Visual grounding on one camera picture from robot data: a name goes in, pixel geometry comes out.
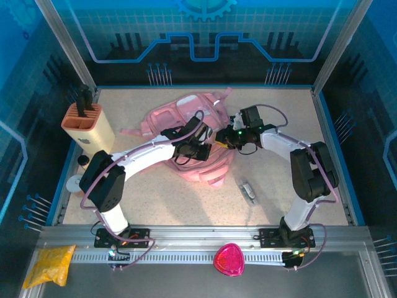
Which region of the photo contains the pink backpack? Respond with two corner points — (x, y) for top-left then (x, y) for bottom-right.
(120, 88), (236, 189)

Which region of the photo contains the clear packaged stationery item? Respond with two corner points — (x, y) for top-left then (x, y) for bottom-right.
(238, 178), (258, 205)

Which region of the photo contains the cream and orange knife block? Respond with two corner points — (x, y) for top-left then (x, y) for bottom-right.
(61, 102), (116, 156)

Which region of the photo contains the pink triangular dish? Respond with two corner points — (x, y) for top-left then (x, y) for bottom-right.
(213, 243), (245, 277)

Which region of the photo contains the can with white lid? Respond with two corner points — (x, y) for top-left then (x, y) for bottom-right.
(65, 174), (84, 196)

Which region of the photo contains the small LED circuit board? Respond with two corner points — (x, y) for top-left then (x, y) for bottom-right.
(281, 247), (306, 271)
(107, 244), (131, 271)

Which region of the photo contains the yellow plastic bag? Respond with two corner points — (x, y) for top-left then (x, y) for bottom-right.
(22, 244), (77, 289)

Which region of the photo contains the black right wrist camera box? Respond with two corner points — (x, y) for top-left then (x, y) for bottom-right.
(229, 105), (265, 130)

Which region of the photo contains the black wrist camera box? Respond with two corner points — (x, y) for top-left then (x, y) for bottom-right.
(182, 116), (209, 139)
(229, 105), (265, 130)

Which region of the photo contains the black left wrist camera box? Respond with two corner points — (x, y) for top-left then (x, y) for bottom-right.
(182, 116), (209, 139)

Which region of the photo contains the aluminium front rail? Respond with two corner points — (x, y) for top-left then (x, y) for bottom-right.
(37, 225), (372, 252)

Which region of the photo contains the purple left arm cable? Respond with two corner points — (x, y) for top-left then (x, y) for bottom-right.
(79, 110), (206, 271)

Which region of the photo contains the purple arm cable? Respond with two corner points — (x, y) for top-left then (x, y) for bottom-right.
(257, 104), (339, 271)
(79, 110), (206, 271)

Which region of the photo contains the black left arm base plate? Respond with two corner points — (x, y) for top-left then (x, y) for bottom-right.
(94, 227), (151, 249)

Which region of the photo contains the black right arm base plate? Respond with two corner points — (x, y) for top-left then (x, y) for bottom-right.
(259, 227), (316, 249)

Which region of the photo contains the slotted grey cable duct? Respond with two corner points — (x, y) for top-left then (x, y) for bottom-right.
(71, 250), (288, 265)

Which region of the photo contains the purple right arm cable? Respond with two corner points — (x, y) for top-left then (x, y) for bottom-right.
(257, 104), (339, 271)

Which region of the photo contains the aluminium frame post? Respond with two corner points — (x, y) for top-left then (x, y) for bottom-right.
(33, 0), (97, 94)
(311, 0), (375, 94)

